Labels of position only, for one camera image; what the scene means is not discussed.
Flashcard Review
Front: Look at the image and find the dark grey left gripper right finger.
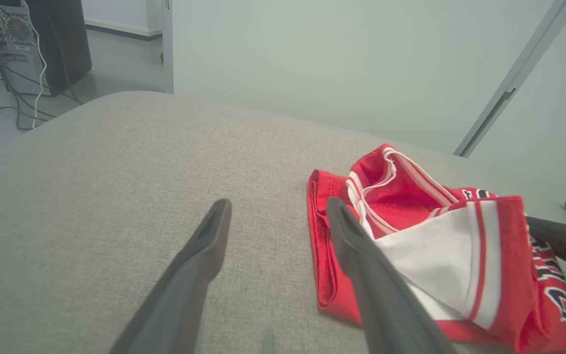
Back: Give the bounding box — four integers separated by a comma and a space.
326, 196, 456, 354

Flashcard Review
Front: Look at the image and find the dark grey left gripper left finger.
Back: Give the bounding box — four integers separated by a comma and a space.
109, 198, 233, 354

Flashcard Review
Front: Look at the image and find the red T-shirt with white sleeves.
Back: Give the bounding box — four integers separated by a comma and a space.
307, 143, 566, 354

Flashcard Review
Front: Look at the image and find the grey fabric sofa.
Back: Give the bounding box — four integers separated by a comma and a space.
0, 90, 566, 354

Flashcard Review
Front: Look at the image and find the white partition panel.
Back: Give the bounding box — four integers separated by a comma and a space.
464, 0, 566, 209
172, 0, 566, 156

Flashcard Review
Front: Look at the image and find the black computer tower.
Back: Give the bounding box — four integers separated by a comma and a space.
0, 0, 93, 97

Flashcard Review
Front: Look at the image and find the grey partition post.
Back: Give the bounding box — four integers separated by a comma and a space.
454, 0, 566, 158
161, 0, 175, 94

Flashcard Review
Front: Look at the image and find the black floor cable bundle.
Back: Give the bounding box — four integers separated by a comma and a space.
0, 15, 85, 132

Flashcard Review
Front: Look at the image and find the white power strip with cables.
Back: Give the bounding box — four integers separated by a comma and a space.
22, 0, 50, 130

